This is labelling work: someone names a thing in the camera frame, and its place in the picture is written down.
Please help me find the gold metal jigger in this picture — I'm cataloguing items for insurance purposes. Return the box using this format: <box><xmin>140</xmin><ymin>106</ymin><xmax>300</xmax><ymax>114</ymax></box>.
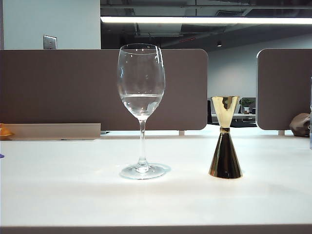
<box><xmin>208</xmin><ymin>95</ymin><xmax>244</xmax><ymax>179</ymax></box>

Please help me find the clear wine glass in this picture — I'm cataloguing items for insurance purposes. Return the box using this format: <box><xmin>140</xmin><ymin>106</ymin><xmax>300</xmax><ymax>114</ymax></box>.
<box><xmin>117</xmin><ymin>43</ymin><xmax>171</xmax><ymax>180</ymax></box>

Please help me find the small potted plant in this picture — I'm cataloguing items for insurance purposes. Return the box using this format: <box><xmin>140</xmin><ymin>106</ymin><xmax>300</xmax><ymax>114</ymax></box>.
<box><xmin>240</xmin><ymin>97</ymin><xmax>255</xmax><ymax>115</ymax></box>

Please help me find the brown desk partition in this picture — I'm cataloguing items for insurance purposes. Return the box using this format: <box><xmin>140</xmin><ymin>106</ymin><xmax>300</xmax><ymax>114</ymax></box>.
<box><xmin>0</xmin><ymin>48</ymin><xmax>209</xmax><ymax>131</ymax></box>
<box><xmin>256</xmin><ymin>48</ymin><xmax>312</xmax><ymax>131</ymax></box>

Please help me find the long ceiling light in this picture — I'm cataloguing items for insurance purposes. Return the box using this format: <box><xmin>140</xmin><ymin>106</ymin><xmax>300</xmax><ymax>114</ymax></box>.
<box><xmin>100</xmin><ymin>16</ymin><xmax>312</xmax><ymax>24</ymax></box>

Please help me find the brown bag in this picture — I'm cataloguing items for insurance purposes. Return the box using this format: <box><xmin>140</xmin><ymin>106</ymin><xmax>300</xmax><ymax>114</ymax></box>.
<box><xmin>289</xmin><ymin>113</ymin><xmax>312</xmax><ymax>137</ymax></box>

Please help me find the yellow cloth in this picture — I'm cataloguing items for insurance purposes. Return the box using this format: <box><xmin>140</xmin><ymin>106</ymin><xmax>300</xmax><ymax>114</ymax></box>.
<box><xmin>0</xmin><ymin>123</ymin><xmax>13</xmax><ymax>137</ymax></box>

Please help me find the metal wall switch plate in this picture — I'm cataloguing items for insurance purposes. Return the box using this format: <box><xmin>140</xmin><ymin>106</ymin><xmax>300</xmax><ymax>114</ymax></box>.
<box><xmin>43</xmin><ymin>35</ymin><xmax>58</xmax><ymax>50</ymax></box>

